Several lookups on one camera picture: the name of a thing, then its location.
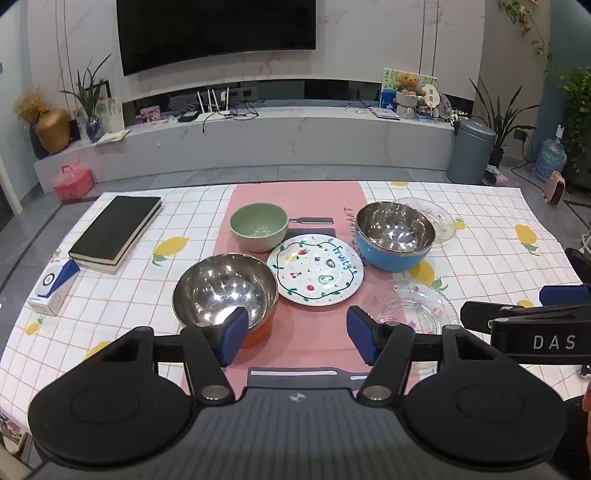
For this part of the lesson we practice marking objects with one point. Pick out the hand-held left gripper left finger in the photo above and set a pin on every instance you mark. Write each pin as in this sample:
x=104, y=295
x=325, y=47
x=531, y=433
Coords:
x=235, y=333

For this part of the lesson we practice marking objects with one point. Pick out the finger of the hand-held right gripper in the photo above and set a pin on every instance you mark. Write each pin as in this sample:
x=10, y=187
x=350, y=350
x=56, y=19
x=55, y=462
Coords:
x=561, y=295
x=480, y=316

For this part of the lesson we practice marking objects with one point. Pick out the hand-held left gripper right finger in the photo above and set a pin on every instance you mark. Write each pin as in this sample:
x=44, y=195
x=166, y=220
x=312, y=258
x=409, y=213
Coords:
x=362, y=335

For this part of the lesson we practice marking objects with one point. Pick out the orange steel bowl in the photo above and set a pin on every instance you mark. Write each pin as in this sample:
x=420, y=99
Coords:
x=221, y=290

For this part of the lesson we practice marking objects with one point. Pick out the clear glass flower plate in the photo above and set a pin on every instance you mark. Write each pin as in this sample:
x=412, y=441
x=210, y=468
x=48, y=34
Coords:
x=444, y=225
x=415, y=304

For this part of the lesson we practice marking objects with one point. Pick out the white painted fruit plate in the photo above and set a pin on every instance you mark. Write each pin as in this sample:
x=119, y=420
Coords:
x=318, y=272

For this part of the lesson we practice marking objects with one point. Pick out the blue steel bowl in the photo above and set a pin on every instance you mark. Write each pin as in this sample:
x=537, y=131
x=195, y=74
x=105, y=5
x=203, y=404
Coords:
x=392, y=233

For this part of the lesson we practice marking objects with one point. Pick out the green ceramic bowl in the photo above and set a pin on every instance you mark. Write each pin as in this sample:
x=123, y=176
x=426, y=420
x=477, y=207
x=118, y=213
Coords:
x=258, y=226

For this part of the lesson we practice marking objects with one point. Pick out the person's right forearm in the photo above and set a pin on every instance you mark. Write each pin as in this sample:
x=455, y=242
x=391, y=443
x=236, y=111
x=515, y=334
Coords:
x=587, y=397

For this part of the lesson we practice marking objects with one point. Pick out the pink small heater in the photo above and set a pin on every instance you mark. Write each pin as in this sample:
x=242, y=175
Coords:
x=554, y=187

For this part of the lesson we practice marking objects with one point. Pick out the lemon print checked tablecloth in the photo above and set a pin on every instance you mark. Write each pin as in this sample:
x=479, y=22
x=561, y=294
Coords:
x=115, y=290

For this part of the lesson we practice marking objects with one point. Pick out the blue water jug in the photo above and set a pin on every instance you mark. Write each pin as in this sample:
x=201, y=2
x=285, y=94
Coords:
x=549, y=159

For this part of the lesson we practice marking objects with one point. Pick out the black hardcover book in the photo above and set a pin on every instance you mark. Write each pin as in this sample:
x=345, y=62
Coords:
x=115, y=226

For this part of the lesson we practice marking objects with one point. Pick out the grey round trash can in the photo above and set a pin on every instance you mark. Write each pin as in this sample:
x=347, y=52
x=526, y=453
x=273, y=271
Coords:
x=468, y=152

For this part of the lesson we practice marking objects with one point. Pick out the tall bushy green plant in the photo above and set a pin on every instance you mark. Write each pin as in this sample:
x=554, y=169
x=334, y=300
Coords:
x=577, y=110

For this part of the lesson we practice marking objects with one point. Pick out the potted long leaf plant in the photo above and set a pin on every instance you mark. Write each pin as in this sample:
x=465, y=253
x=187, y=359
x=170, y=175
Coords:
x=501, y=120

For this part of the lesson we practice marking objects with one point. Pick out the white and blue box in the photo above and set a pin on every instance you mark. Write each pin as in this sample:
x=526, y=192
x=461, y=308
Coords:
x=50, y=287

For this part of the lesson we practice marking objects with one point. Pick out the grey marble television cabinet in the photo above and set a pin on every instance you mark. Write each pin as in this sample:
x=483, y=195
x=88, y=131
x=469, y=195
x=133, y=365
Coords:
x=277, y=134

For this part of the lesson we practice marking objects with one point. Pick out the patterned decorative plate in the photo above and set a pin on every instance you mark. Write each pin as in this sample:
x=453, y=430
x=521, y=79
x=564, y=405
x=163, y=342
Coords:
x=445, y=107

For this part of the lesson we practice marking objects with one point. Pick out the white router with antennas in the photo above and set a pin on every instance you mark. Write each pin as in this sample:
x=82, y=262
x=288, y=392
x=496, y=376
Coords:
x=217, y=113

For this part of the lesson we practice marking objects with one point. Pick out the pink plastic basket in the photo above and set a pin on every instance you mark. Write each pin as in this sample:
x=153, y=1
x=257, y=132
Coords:
x=71, y=183

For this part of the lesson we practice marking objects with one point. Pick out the white round hand fan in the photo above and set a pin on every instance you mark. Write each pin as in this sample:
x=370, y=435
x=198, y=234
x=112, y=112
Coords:
x=430, y=92

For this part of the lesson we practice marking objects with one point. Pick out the loose paper sheets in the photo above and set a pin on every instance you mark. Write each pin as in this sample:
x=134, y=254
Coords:
x=113, y=136

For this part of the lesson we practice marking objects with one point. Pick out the pink picture card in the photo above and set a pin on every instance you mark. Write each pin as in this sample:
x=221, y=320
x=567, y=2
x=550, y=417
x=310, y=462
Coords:
x=150, y=113

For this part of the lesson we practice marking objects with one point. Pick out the brown teddy bear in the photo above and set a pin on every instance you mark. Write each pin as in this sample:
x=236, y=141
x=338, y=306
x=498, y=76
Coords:
x=408, y=83

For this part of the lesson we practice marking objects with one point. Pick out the blue glass vase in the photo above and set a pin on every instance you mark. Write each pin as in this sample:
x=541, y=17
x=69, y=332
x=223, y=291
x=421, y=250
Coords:
x=94, y=128

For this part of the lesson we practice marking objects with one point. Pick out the white illustrated card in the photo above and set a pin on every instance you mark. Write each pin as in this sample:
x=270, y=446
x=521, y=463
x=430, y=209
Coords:
x=111, y=114

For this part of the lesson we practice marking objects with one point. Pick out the floral picture board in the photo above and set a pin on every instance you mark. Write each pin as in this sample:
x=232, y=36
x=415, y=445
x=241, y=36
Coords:
x=390, y=81

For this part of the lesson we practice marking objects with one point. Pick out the hanging vine plant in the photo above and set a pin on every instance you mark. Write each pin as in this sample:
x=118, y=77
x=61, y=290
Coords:
x=526, y=27

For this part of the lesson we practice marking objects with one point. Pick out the gold round vase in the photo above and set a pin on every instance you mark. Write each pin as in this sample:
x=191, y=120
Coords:
x=53, y=132

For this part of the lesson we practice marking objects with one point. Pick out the green leafy plant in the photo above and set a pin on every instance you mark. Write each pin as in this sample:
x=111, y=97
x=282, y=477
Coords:
x=87, y=87

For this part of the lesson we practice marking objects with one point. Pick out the black flat television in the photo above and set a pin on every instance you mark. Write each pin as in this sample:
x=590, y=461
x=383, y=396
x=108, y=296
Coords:
x=212, y=27

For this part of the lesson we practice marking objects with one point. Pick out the dried yellow flowers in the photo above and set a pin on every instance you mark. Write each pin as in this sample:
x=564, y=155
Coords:
x=30, y=104

